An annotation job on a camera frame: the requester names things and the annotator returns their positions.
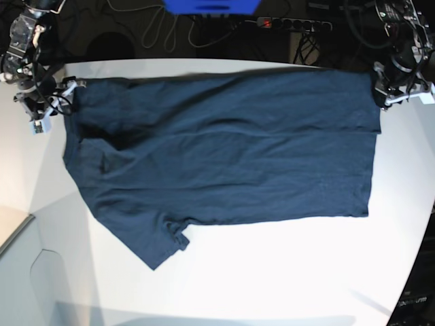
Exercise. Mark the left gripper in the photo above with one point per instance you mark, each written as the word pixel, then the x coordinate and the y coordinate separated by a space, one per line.
pixel 393 86

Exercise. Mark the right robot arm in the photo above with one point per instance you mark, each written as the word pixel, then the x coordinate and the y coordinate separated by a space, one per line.
pixel 31 33

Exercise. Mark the blue plastic bin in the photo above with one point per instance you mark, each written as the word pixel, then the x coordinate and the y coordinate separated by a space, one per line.
pixel 187 7

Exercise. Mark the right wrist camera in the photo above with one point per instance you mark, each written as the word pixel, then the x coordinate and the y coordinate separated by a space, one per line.
pixel 40 126

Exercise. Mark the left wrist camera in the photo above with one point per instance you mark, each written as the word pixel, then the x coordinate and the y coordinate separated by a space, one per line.
pixel 427 96

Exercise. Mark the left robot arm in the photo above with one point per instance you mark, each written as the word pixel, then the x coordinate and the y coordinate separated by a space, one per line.
pixel 411 42

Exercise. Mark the black power strip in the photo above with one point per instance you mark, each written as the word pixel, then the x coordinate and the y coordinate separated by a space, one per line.
pixel 294 25

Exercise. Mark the dark blue t-shirt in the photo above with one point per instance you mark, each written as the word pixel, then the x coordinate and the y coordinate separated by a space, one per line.
pixel 151 158

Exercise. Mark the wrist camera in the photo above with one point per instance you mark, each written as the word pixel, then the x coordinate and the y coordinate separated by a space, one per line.
pixel 40 126
pixel 427 96

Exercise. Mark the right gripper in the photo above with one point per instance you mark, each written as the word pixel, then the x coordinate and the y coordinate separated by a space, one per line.
pixel 44 99

